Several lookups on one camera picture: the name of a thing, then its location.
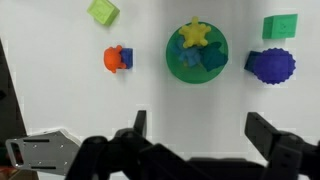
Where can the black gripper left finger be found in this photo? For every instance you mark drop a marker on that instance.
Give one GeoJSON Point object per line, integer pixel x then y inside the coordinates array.
{"type": "Point", "coordinates": [128, 152]}

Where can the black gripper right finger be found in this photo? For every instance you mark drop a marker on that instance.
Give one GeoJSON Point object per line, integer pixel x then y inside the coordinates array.
{"type": "Point", "coordinates": [288, 155]}

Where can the orange toy figure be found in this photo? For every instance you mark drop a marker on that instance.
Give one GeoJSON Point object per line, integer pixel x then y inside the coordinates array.
{"type": "Point", "coordinates": [113, 59]}

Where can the green plastic bowl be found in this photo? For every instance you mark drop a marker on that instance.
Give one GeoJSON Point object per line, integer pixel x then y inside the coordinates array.
{"type": "Point", "coordinates": [196, 74]}

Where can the grey metal mounting plate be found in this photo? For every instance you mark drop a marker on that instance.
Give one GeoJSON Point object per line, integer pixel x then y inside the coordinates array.
{"type": "Point", "coordinates": [49, 152]}

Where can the blue cube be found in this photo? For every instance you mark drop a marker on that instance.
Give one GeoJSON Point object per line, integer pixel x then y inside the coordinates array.
{"type": "Point", "coordinates": [127, 57]}

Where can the blue toy figure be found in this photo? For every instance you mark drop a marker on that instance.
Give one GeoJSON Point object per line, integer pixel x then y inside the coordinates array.
{"type": "Point", "coordinates": [190, 55]}

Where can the black stand right edge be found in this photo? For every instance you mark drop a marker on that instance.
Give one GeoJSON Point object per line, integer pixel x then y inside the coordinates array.
{"type": "Point", "coordinates": [11, 121]}

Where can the teal toy block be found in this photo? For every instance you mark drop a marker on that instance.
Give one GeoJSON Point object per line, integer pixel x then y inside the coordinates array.
{"type": "Point", "coordinates": [212, 57]}

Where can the dark green cube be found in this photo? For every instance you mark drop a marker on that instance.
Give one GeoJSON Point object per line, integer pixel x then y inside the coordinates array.
{"type": "Point", "coordinates": [280, 26]}

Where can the yellow star toy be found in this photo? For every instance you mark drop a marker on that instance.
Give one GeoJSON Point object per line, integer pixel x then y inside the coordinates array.
{"type": "Point", "coordinates": [195, 33]}

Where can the lime green cube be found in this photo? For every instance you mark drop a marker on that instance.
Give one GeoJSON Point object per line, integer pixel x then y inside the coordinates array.
{"type": "Point", "coordinates": [103, 11]}

